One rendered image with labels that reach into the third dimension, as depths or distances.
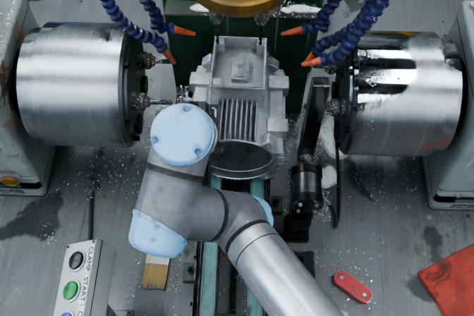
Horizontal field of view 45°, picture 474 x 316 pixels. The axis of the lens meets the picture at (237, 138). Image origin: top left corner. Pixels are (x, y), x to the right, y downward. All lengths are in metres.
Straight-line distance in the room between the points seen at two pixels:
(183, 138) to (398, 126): 0.51
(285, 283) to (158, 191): 0.19
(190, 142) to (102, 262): 0.38
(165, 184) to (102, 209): 0.63
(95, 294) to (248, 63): 0.49
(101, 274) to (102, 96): 0.32
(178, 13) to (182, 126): 0.50
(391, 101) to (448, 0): 0.73
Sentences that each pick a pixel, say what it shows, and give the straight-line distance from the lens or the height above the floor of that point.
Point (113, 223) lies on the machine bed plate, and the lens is 1.31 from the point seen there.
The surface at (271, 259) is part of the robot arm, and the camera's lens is 0.75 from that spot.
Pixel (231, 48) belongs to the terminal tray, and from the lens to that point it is 1.13.
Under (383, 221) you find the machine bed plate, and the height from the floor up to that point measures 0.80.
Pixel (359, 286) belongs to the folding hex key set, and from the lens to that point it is 1.24.
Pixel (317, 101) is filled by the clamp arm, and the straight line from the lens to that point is 0.95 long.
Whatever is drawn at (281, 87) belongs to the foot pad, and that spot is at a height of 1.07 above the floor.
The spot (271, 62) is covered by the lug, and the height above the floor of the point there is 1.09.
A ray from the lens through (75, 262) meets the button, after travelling 1.00.
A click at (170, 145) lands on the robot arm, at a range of 0.69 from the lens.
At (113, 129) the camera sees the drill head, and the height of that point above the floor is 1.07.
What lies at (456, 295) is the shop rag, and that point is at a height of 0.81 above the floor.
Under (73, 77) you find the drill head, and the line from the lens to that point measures 1.08.
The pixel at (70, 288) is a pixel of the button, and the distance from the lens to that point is 0.99.
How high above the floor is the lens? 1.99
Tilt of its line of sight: 60 degrees down
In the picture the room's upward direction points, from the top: straight up
